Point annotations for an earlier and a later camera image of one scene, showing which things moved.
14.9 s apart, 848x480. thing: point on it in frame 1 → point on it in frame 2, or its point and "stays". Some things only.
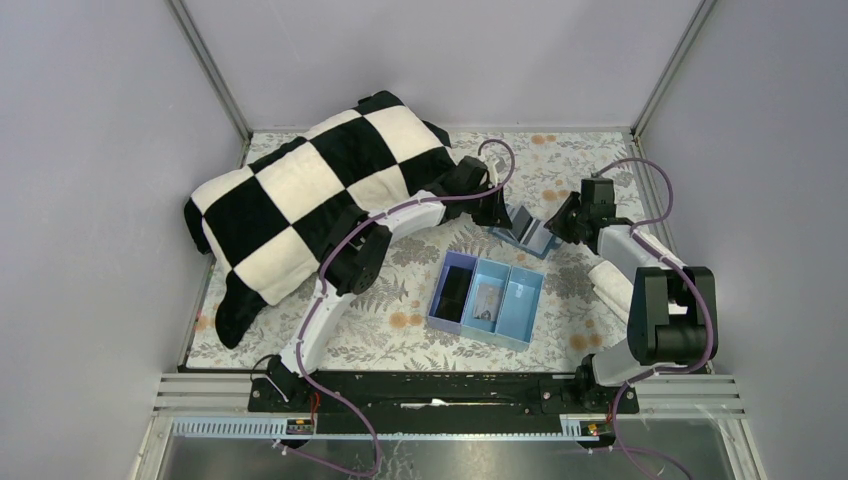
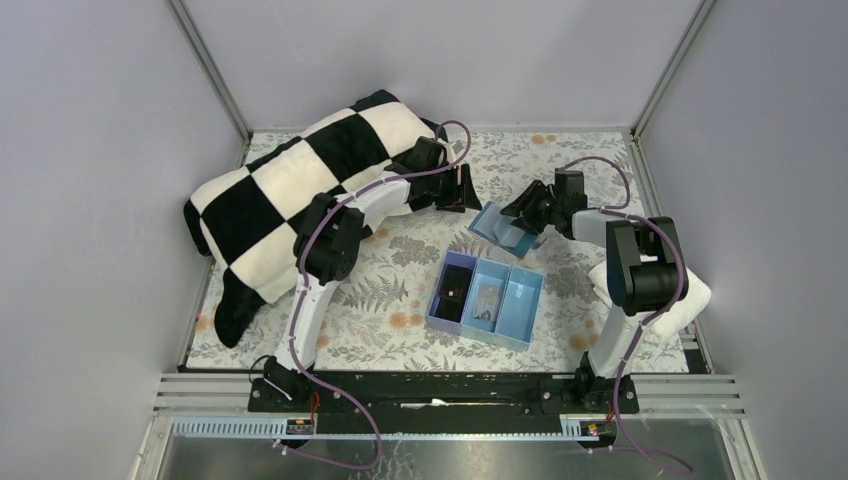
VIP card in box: x=487 y=302 stays
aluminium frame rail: x=713 y=394 stays
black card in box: x=453 y=294 stays
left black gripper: x=494 y=213 → x=454 y=187
